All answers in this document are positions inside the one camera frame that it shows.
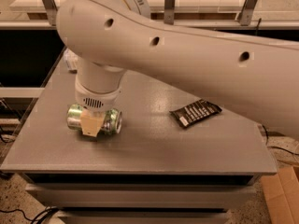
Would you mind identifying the cardboard box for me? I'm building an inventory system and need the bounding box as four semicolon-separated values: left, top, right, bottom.
261;166;299;224

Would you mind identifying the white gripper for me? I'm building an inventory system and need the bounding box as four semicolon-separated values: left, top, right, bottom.
75;79;121;137

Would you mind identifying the black floor cable left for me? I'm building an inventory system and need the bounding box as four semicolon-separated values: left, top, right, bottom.
0;206;60;224

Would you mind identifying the metal bracket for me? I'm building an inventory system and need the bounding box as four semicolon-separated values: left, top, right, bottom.
164;0;175;24
42;0;58;26
237;0;258;26

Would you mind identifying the right metal bracket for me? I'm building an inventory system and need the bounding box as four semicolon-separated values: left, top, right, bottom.
237;0;258;26

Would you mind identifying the middle metal bracket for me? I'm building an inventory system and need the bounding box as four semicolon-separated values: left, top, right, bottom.
164;0;175;24

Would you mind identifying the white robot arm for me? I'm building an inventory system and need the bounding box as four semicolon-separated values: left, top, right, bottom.
56;0;299;139

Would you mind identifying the left metal bracket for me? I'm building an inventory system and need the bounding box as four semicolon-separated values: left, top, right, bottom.
42;0;58;26

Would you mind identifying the green soda can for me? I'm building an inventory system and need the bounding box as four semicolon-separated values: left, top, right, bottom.
66;105;122;134

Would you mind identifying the blue labelled plastic bottle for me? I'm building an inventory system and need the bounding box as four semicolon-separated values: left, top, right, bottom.
63;49;78;72

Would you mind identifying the black cable right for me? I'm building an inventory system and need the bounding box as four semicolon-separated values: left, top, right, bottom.
261;124;299;158

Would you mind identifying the black snack bar wrapper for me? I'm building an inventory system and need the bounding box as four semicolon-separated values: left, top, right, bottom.
170;99;222;129

